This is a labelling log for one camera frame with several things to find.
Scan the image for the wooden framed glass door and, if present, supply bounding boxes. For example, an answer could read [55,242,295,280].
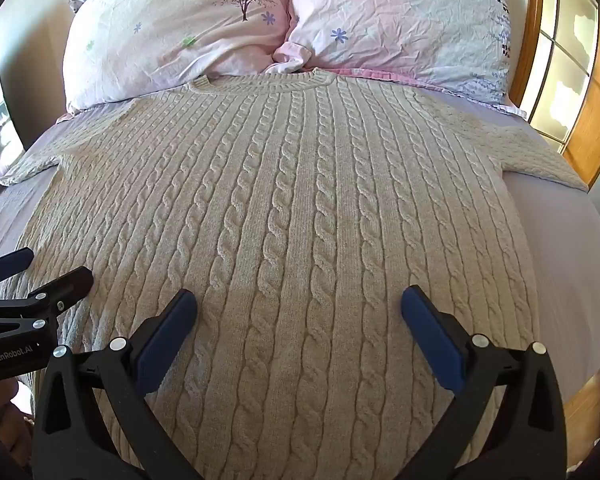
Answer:
[509,0,600,177]

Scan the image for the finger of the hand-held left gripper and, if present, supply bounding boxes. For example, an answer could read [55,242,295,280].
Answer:
[0,266,95,347]
[0,247,35,295]

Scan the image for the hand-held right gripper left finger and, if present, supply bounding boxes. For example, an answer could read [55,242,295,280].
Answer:
[31,288,204,480]

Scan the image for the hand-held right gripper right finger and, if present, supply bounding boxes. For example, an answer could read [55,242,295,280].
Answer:
[399,285,568,480]

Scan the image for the beige cable-knit sweater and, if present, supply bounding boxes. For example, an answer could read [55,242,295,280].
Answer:
[0,67,590,480]

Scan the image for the person's left hand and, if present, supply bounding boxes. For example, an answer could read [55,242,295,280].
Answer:
[0,379,35,463]

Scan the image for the pink tree-print pillow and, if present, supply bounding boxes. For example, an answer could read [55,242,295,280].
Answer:
[62,0,295,115]

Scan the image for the pink floral pillow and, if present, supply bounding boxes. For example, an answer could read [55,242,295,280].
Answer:
[272,0,527,117]

